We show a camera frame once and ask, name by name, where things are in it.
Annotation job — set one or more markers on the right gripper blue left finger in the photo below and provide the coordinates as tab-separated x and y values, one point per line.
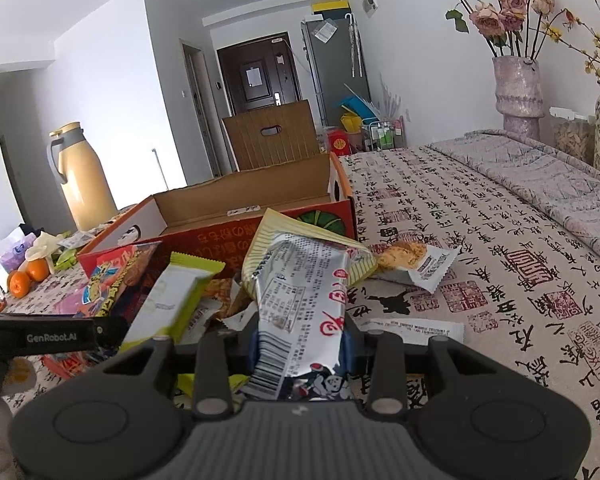
250	344

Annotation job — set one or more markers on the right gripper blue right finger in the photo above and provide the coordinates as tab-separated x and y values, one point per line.
350	359

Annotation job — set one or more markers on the silver red snack bag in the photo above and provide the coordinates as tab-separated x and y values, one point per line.
301	292

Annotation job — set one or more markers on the green white snack bar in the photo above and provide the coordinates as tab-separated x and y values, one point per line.
173	299

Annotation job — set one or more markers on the red yellow snack bag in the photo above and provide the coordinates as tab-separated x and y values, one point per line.
113	274

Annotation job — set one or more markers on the clear jar of snacks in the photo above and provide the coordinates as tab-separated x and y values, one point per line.
574	133

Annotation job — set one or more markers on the orange mandarin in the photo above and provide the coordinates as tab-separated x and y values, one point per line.
37	270
19	284

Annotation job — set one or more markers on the white receipt paper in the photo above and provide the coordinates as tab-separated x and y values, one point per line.
415	330

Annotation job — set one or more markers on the purple plastic bag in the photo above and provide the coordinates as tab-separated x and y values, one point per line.
13	249

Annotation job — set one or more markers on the yellow striped snack bag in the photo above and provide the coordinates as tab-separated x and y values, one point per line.
362	265

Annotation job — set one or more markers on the white cream cloth flower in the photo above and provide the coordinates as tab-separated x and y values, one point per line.
43	248

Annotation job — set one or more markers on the white biscuit packet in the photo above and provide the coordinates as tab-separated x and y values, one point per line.
417	264

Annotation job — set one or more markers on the red orange cardboard box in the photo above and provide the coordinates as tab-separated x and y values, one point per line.
217	219

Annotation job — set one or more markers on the calligraphy print tablecloth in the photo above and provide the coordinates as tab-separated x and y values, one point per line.
525	290

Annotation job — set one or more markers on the yellow thermos jug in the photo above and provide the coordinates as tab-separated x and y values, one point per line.
78	170

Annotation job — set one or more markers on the wooden chair back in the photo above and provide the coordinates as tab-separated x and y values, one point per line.
272	135

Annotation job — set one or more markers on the red gift box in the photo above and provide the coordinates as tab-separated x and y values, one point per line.
338	142

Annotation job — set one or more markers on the dark brown door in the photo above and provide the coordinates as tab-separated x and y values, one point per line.
259	73

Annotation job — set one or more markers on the pink patterned folded cloth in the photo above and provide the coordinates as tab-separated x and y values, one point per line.
559	185

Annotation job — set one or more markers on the grey refrigerator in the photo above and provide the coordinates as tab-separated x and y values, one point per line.
336	65

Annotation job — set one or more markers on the pink ceramic vase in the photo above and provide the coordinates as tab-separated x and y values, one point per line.
518	95

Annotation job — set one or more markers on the yellow box on fridge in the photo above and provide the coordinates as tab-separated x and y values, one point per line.
330	6

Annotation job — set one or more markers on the dried pink rose bouquet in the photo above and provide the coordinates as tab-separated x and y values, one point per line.
514	27

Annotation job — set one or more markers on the metal wire rack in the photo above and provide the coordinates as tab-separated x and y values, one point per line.
379	136

